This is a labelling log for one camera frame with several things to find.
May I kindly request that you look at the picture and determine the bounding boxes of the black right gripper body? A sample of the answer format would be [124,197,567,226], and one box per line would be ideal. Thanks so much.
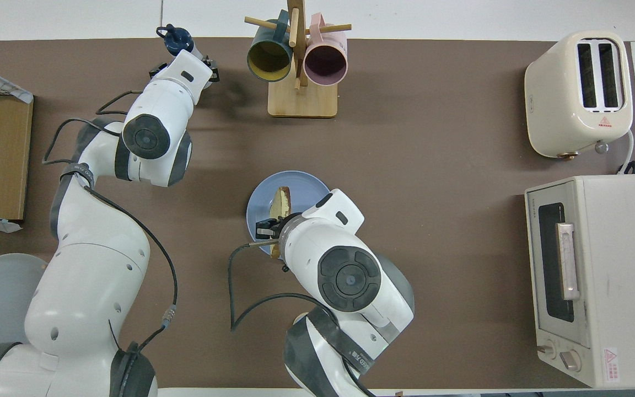
[275,213,297,244]

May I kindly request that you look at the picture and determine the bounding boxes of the toasted bread slice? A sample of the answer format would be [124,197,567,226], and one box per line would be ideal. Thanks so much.
[269,186,292,260]

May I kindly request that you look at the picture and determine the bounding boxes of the white squeeze bottle blue cap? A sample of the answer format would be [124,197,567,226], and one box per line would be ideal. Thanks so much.
[156,24,212,89]

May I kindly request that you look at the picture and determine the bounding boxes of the blue round dinner plate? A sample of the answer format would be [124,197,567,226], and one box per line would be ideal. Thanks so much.
[246,170,332,257]

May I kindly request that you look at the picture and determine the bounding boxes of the dark green mug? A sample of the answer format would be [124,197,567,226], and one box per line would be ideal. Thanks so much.
[247,10,294,83]

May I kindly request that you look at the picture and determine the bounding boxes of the wooden mug tree stand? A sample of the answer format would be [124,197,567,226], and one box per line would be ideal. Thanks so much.
[244,0,352,119]

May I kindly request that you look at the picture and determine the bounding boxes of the pink mug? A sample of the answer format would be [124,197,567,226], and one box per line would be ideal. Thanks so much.
[303,13,348,87]

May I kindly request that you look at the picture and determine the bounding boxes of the brown table mat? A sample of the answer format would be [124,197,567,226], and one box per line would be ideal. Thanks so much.
[0,37,635,389]

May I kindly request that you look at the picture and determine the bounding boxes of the cream two-slot toaster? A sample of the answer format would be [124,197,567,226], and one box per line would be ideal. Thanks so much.
[524,30,633,159]

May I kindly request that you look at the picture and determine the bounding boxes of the white toaster oven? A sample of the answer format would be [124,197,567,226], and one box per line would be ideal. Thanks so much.
[524,175,635,389]

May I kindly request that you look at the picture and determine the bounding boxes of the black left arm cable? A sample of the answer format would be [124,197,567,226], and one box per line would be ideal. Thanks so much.
[42,90,179,353]

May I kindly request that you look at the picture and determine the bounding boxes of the toaster power cord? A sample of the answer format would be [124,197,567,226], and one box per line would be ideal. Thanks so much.
[617,129,635,175]

